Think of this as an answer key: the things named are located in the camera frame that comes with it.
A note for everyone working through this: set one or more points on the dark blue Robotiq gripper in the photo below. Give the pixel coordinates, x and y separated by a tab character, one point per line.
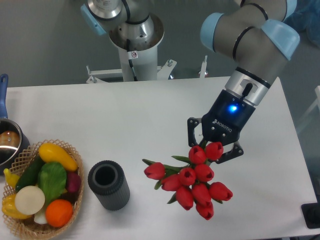
223	123

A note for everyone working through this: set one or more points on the red tulip bouquet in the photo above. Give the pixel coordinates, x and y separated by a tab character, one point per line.
191	184

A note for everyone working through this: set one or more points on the dark grey ribbed vase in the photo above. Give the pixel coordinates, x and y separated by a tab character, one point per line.
108	182

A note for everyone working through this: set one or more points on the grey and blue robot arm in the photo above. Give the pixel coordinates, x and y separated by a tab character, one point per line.
255	36

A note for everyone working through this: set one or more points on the black device at table edge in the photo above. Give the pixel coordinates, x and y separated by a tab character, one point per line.
311	214

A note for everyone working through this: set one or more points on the yellow squash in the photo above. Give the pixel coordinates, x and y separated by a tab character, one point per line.
50	152

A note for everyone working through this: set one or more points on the green lettuce leaf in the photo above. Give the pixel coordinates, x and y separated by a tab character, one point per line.
52	179

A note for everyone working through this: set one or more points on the orange fruit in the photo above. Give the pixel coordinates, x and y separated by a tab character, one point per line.
58	213

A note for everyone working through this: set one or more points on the green cucumber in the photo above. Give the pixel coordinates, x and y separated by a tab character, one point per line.
29	176

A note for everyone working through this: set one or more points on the white leek stalk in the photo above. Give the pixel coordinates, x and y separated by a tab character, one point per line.
40	217

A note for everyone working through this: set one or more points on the white round radish slice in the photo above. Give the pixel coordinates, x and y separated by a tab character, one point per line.
29	200

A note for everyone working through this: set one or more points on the yellow banana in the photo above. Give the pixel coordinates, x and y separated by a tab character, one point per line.
10	178

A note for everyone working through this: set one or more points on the woven wicker basket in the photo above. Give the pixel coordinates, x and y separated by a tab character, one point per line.
27	229

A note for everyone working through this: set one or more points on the yellow bell pepper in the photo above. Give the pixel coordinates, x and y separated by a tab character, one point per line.
10	210

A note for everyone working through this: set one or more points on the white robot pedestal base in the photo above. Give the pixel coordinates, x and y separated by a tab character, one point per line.
137	46

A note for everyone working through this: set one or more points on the blue handled saucepan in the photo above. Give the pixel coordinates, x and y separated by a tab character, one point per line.
12	139

